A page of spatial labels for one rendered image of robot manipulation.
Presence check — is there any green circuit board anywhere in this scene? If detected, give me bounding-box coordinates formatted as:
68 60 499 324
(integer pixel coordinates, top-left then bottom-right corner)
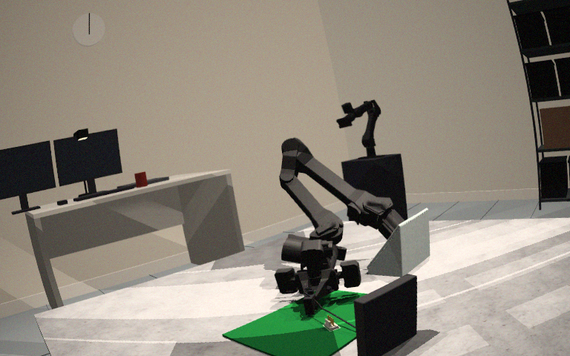
222 290 366 356

